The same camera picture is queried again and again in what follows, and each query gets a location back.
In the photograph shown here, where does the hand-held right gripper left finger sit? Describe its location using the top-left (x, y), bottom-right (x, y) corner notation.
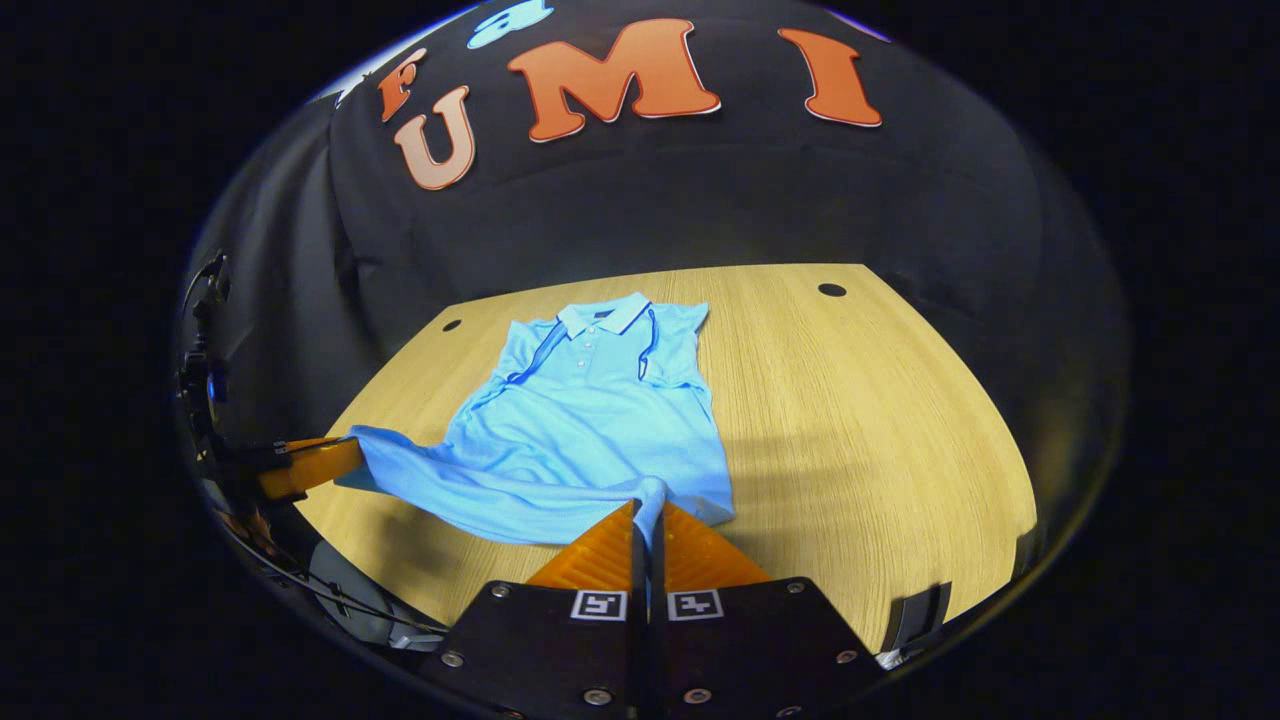
top-left (415, 500), bottom-right (642, 720)

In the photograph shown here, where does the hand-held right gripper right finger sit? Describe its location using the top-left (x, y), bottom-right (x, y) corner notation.
top-left (648, 500), bottom-right (887, 720)

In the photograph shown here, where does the light blue T-shirt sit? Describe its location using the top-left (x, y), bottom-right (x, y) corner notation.
top-left (335, 292), bottom-right (737, 547)

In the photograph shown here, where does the black backdrop cloth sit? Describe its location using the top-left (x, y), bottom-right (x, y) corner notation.
top-left (178, 0), bottom-right (1133, 581)

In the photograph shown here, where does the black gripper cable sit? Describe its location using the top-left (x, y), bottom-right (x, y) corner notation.
top-left (215, 515), bottom-right (451, 641)

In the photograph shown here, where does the black strap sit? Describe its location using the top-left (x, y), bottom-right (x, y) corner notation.
top-left (878, 582), bottom-right (953, 669)

